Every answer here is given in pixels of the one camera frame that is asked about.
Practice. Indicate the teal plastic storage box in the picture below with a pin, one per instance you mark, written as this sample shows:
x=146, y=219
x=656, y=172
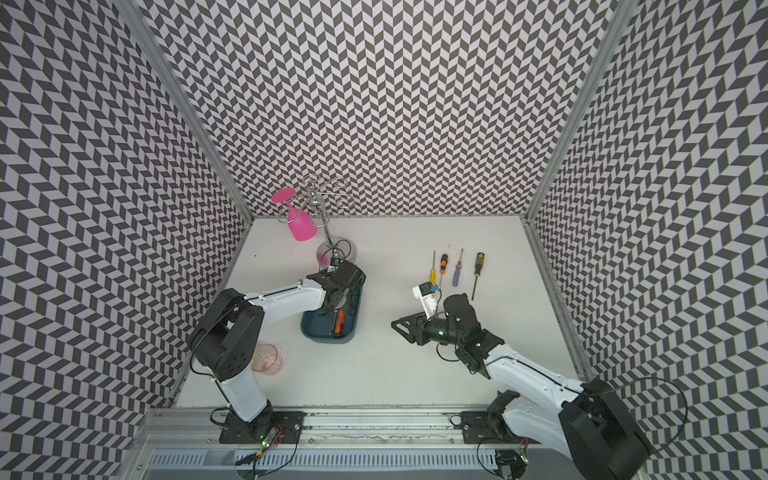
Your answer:
x=317, y=325

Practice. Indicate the black yellow far screwdriver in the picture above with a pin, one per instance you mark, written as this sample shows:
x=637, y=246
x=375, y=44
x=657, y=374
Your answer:
x=478, y=266

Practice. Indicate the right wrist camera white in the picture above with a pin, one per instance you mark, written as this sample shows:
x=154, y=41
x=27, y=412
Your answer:
x=428, y=294

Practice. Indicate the chrome glass holder stand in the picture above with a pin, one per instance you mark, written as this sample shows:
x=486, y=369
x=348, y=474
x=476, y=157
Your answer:
x=325, y=196

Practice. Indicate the purple red screwdriver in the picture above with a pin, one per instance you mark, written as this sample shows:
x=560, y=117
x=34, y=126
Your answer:
x=457, y=270

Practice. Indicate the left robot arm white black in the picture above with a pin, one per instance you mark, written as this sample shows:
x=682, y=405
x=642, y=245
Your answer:
x=225, y=338

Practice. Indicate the orange handled screwdriver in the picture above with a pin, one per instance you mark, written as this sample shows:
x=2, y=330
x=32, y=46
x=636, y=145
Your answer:
x=339, y=322

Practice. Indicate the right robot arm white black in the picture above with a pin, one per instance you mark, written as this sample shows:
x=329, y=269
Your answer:
x=584, y=421

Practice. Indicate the orange black small screwdriver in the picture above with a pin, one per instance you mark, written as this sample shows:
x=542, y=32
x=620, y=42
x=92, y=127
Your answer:
x=442, y=270

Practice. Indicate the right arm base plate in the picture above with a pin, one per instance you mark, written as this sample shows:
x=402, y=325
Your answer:
x=481, y=427

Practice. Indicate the pink plastic wine glass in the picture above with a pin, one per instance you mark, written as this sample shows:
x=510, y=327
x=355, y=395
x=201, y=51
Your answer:
x=298, y=221

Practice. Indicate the aluminium front rail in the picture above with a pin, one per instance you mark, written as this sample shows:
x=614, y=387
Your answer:
x=322, y=427

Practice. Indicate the yellow slim screwdriver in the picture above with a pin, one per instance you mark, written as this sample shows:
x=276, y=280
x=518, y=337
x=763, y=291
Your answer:
x=433, y=271

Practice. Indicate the clear pink plastic cup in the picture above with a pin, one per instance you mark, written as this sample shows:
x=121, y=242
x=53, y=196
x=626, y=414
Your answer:
x=266, y=360

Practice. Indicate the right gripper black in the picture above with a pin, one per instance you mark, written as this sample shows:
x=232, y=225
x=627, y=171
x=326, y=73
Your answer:
x=417, y=328

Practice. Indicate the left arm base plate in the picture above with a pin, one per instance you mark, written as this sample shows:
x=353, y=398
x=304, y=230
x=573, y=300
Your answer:
x=270, y=427

